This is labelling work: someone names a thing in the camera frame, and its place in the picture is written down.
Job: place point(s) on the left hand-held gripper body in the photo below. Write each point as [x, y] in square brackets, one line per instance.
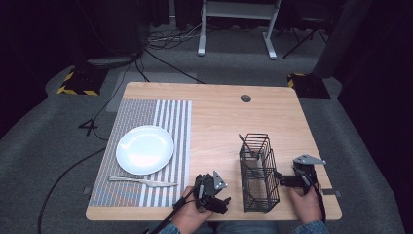
[207, 185]

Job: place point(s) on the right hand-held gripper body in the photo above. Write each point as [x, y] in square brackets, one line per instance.
[307, 169]

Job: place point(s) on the person's right hand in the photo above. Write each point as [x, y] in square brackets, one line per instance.
[305, 206]

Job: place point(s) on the person's left hand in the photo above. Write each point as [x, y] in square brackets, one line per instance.
[190, 216]

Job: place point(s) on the person's legs in jeans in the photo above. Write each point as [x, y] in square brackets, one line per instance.
[240, 228]

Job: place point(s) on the grey tape marker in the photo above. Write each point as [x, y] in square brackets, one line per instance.
[86, 190]
[332, 192]

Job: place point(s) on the silver table knife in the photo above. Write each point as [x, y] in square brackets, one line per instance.
[142, 181]

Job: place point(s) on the white round plate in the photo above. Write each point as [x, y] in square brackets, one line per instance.
[144, 149]

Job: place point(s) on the black yellow striped stand base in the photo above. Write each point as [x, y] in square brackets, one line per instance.
[310, 86]
[81, 83]

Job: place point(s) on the dark round table grommet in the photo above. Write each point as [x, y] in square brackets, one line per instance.
[245, 98]

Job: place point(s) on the grey striped placemat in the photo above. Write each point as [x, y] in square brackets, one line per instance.
[136, 110]

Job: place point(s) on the black tripod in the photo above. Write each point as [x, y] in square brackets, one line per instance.
[305, 37]

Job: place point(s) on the dark grey curtain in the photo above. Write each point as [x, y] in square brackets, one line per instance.
[341, 35]

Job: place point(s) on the grey flat stand foot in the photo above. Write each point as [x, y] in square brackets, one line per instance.
[112, 61]

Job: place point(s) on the white desk frame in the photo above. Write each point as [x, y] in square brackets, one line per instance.
[238, 9]

